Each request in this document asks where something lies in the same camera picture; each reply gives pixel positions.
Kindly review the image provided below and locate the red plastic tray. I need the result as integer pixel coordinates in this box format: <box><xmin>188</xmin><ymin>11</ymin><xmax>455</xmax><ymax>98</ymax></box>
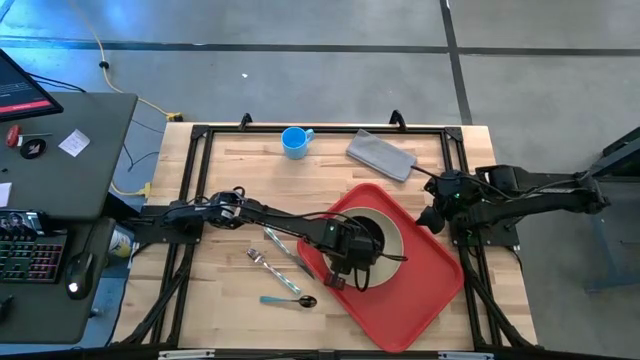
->
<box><xmin>296</xmin><ymin>182</ymin><xmax>466</xmax><ymax>354</ymax></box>

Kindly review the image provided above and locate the black computer mouse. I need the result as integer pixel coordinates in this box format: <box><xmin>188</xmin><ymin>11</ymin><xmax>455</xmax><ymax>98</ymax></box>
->
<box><xmin>63</xmin><ymin>251</ymin><xmax>96</xmax><ymax>301</ymax></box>

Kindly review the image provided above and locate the black round disc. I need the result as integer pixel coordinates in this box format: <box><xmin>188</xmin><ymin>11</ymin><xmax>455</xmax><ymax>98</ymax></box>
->
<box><xmin>19</xmin><ymin>138</ymin><xmax>48</xmax><ymax>160</ymax></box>

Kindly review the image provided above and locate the grey napkin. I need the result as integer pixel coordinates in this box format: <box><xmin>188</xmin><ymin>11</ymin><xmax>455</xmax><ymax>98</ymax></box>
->
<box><xmin>345</xmin><ymin>128</ymin><xmax>419</xmax><ymax>183</ymax></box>

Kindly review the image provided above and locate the white paper note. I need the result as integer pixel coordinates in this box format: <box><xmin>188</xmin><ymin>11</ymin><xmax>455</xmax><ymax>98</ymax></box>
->
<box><xmin>58</xmin><ymin>128</ymin><xmax>92</xmax><ymax>158</ymax></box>

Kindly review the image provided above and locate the black bowl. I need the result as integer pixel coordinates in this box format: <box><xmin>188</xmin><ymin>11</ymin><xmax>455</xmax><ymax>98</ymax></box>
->
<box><xmin>349</xmin><ymin>215</ymin><xmax>387</xmax><ymax>261</ymax></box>

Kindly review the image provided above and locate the blue mug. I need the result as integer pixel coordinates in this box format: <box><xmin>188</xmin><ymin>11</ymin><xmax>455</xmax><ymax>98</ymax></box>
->
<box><xmin>280</xmin><ymin>126</ymin><xmax>316</xmax><ymax>161</ymax></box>

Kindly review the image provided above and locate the monitor with red bar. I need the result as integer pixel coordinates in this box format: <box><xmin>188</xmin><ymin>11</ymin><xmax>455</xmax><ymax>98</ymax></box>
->
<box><xmin>0</xmin><ymin>47</ymin><xmax>65</xmax><ymax>124</ymax></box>

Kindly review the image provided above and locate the tan round plate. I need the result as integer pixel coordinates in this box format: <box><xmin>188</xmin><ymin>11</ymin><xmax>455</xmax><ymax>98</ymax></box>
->
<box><xmin>322</xmin><ymin>206</ymin><xmax>405</xmax><ymax>290</ymax></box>

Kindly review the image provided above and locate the backlit keyboard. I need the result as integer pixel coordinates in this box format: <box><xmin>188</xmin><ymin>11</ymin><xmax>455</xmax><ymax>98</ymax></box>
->
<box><xmin>0</xmin><ymin>232</ymin><xmax>69</xmax><ymax>285</ymax></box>

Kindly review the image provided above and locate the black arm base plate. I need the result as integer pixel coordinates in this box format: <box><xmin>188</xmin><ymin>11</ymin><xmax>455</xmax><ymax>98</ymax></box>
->
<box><xmin>132</xmin><ymin>202</ymin><xmax>206</xmax><ymax>246</ymax></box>
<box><xmin>447</xmin><ymin>207</ymin><xmax>522</xmax><ymax>249</ymax></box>

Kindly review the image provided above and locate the silver knife patterned handle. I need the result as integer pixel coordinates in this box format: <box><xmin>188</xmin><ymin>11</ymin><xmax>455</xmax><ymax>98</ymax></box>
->
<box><xmin>263</xmin><ymin>227</ymin><xmax>316</xmax><ymax>280</ymax></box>

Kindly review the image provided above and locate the dark lower desk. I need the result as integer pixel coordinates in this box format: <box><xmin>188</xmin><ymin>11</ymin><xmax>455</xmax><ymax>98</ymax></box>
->
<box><xmin>0</xmin><ymin>217</ymin><xmax>134</xmax><ymax>346</ymax></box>

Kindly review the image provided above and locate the small lit display device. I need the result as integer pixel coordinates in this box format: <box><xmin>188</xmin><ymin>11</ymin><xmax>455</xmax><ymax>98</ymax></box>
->
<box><xmin>0</xmin><ymin>209</ymin><xmax>49</xmax><ymax>236</ymax></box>

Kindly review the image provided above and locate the silver bracket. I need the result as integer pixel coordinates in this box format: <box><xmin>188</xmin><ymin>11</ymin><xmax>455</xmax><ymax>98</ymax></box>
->
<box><xmin>438</xmin><ymin>351</ymin><xmax>494</xmax><ymax>360</ymax></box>
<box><xmin>158</xmin><ymin>349</ymin><xmax>216</xmax><ymax>360</ymax></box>

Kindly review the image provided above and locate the silver fork patterned handle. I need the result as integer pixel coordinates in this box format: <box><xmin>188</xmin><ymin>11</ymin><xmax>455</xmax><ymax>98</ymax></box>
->
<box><xmin>246</xmin><ymin>248</ymin><xmax>303</xmax><ymax>296</ymax></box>

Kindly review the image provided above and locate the black floor cable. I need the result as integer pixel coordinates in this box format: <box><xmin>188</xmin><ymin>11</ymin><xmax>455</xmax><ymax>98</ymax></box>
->
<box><xmin>27</xmin><ymin>72</ymin><xmax>86</xmax><ymax>94</ymax></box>

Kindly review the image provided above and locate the white yellow container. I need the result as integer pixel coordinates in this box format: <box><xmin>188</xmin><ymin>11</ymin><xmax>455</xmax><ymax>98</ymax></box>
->
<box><xmin>108</xmin><ymin>227</ymin><xmax>134</xmax><ymax>259</ymax></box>

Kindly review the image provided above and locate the long yellow cable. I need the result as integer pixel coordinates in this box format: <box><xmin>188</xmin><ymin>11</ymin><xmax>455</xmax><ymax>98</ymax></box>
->
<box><xmin>67</xmin><ymin>0</ymin><xmax>184</xmax><ymax>123</ymax></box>

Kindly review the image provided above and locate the red-handled tool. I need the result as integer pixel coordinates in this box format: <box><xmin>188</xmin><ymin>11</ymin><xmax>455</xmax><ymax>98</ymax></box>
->
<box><xmin>5</xmin><ymin>124</ymin><xmax>54</xmax><ymax>149</ymax></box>

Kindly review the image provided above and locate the black metal table frame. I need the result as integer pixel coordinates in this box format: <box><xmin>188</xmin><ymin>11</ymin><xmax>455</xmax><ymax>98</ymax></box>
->
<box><xmin>112</xmin><ymin>109</ymin><xmax>539</xmax><ymax>351</ymax></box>

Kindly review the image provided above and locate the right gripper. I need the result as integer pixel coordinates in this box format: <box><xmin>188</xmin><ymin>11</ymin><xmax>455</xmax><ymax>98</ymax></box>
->
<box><xmin>416</xmin><ymin>172</ymin><xmax>482</xmax><ymax>234</ymax></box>

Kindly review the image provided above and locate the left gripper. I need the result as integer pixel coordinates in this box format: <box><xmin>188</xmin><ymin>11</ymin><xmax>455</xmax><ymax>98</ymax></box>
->
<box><xmin>324</xmin><ymin>223</ymin><xmax>384</xmax><ymax>274</ymax></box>

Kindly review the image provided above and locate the grey metal stand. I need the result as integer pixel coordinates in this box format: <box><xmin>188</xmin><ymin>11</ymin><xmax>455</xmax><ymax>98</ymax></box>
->
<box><xmin>584</xmin><ymin>127</ymin><xmax>640</xmax><ymax>294</ymax></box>

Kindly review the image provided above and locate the grey desk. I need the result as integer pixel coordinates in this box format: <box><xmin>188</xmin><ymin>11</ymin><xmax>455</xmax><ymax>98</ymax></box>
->
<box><xmin>0</xmin><ymin>92</ymin><xmax>139</xmax><ymax>221</ymax></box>

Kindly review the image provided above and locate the dark spoon teal handle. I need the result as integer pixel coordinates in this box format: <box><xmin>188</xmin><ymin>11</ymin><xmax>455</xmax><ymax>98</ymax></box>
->
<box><xmin>258</xmin><ymin>294</ymin><xmax>318</xmax><ymax>309</ymax></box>

